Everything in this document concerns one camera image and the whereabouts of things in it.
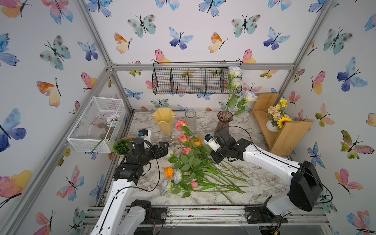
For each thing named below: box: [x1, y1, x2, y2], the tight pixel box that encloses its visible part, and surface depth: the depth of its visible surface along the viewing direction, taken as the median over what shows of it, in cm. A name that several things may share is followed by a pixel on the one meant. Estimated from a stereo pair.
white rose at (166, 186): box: [161, 179, 172, 195], surface depth 80 cm
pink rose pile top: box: [178, 134, 191, 142], surface depth 97 cm
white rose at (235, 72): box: [223, 65, 244, 124], surface depth 82 cm
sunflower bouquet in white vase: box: [265, 97, 293, 133], surface depth 88 cm
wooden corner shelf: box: [250, 92, 314, 156], surface depth 91 cm
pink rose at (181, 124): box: [175, 119, 224, 160], surface depth 88 cm
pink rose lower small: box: [190, 181, 199, 188], surface depth 84 cm
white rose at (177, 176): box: [173, 168, 183, 185], surface depth 84 cm
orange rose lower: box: [164, 166, 174, 179], surface depth 86 cm
